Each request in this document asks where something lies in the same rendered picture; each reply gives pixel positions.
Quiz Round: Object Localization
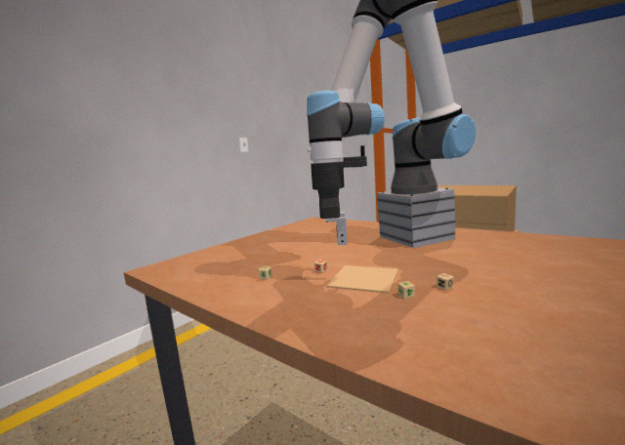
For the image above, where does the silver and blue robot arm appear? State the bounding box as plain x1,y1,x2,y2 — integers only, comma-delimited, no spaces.
307,0,476,194

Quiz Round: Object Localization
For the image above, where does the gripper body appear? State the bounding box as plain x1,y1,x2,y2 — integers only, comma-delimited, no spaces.
308,142,367,219

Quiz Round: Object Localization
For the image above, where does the beige letter block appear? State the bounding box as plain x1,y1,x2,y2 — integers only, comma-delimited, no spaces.
259,266,272,279
397,281,415,299
437,273,454,290
314,260,328,273

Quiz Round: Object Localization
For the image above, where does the tan square mat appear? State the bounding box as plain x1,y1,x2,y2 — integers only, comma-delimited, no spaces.
327,265,398,293

